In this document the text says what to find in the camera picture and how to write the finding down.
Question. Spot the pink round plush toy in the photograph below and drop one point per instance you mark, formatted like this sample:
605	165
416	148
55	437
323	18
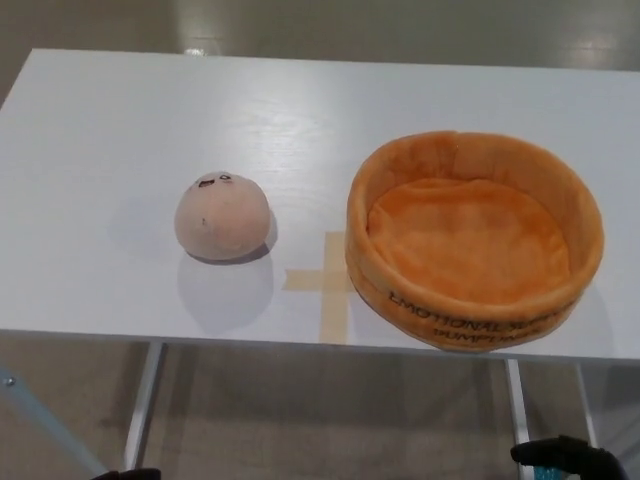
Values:
225	220

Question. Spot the white table leg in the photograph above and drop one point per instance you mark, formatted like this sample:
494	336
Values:
142	400
586	400
517	400

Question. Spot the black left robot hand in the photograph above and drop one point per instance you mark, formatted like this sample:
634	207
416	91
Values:
132	475

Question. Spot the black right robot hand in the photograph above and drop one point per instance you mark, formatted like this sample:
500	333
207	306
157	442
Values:
565	455

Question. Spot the orange plush round plate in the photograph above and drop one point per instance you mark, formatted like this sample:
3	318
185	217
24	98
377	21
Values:
470	250

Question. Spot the long beige tape strip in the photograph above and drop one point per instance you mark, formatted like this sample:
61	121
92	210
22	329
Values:
334	310

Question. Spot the light blue metal bar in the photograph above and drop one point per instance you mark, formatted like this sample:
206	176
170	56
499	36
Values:
45	425

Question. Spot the short beige tape strip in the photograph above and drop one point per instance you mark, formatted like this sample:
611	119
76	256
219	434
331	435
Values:
302	280

